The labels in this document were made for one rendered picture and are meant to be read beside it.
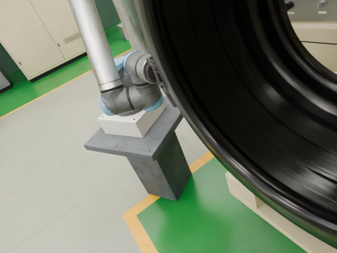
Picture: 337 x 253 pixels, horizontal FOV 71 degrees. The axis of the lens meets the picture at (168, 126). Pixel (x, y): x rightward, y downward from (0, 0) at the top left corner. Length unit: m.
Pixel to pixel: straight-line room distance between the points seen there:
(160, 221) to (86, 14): 1.25
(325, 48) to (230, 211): 0.98
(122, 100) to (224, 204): 0.98
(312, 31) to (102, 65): 0.83
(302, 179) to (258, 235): 0.99
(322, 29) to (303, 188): 0.77
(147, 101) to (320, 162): 0.59
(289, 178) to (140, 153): 0.80
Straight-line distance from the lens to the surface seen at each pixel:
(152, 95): 0.89
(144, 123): 1.27
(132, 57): 0.86
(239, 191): 0.60
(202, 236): 1.52
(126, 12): 1.06
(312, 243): 0.58
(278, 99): 0.62
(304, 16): 1.23
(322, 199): 0.50
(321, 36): 1.16
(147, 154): 1.15
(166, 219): 1.64
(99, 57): 0.91
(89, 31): 0.92
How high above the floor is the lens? 1.32
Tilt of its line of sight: 35 degrees down
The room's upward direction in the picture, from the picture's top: 22 degrees counter-clockwise
